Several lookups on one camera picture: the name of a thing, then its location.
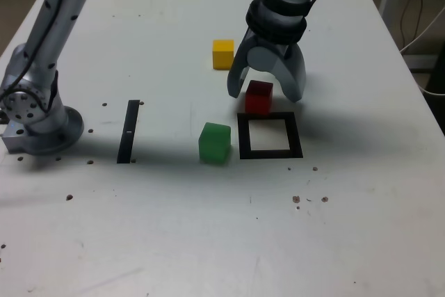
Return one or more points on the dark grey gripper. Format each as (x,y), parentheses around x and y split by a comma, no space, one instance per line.
(274,47)

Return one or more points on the black tape square outline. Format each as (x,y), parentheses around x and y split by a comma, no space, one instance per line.
(243,137)

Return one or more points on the red cube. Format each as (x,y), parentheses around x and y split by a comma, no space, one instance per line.
(258,102)

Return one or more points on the yellow cube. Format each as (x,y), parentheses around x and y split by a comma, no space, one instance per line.
(222,55)

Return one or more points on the black tape strip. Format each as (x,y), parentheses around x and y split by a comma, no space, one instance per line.
(128,130)

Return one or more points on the green cube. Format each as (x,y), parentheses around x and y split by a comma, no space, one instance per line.
(213,144)

